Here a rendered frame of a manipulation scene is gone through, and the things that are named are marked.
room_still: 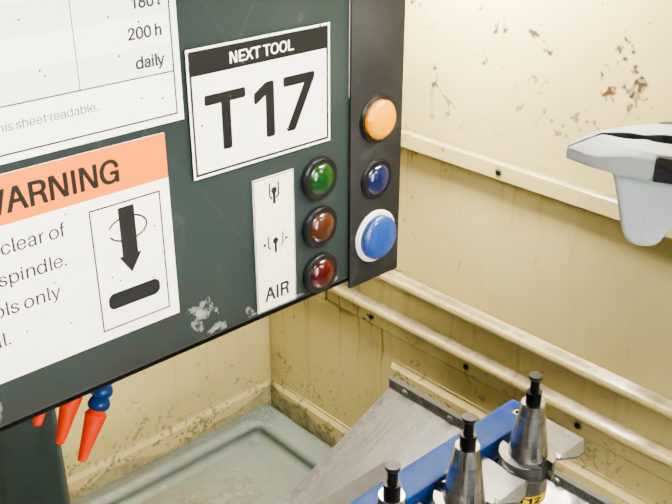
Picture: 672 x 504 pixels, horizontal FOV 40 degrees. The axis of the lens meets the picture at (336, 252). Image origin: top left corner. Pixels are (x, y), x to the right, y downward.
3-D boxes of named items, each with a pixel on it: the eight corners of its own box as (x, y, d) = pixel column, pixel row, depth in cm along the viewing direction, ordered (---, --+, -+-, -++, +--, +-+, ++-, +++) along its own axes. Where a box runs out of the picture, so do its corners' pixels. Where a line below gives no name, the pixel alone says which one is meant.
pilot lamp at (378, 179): (392, 191, 60) (393, 159, 59) (367, 200, 59) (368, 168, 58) (385, 189, 60) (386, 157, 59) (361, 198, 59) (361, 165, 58)
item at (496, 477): (536, 490, 100) (537, 485, 100) (505, 513, 97) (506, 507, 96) (485, 460, 105) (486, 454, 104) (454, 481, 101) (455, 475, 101)
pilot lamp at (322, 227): (337, 239, 58) (337, 207, 57) (311, 250, 56) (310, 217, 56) (331, 236, 58) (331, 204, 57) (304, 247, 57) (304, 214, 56)
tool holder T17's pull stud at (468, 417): (464, 437, 95) (466, 409, 93) (478, 443, 94) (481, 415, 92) (456, 446, 94) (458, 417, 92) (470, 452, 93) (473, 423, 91)
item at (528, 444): (527, 434, 106) (532, 385, 103) (556, 455, 103) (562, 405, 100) (499, 448, 104) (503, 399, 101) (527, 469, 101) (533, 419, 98)
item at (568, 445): (593, 447, 107) (594, 441, 106) (567, 467, 104) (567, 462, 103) (543, 420, 111) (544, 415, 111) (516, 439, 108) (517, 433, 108)
